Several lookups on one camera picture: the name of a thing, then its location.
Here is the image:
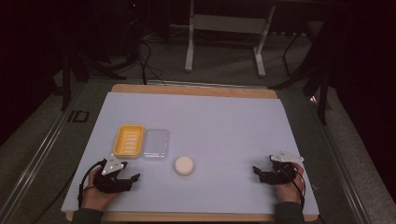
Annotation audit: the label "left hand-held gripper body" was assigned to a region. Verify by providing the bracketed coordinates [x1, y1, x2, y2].
[92, 157, 133, 194]

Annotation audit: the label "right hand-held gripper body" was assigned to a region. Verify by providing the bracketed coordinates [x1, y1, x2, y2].
[259, 150, 305, 186]

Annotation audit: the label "person's right hand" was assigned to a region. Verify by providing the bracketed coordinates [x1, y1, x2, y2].
[275, 162, 305, 205]

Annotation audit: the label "person's left hand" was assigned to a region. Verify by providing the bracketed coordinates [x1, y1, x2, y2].
[80, 166, 121, 213]

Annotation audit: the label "yellow soap dish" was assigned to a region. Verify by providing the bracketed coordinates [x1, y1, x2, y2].
[112, 123, 146, 160]

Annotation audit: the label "clear plastic container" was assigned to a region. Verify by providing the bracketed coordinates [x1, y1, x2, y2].
[142, 128, 171, 161]

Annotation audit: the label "round white soap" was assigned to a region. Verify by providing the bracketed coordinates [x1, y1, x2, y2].
[174, 155, 195, 177]

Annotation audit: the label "black tripod stand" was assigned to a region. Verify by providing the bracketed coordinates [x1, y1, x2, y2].
[52, 46, 129, 112]
[269, 31, 335, 126]

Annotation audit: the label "white metal stand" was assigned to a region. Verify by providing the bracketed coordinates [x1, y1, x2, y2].
[184, 0, 277, 78]

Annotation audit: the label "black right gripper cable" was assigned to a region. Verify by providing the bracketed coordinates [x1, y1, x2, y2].
[288, 169, 307, 209]

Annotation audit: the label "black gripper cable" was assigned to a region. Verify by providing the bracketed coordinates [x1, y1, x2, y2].
[288, 169, 307, 209]
[77, 159, 107, 210]

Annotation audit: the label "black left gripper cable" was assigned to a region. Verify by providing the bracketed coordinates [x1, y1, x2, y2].
[77, 159, 107, 210]

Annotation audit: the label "metal floor rail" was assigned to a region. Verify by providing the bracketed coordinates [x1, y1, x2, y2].
[306, 92, 373, 224]
[0, 81, 90, 224]

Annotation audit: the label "black floor cables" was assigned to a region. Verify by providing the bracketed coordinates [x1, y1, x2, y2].
[122, 0, 167, 87]

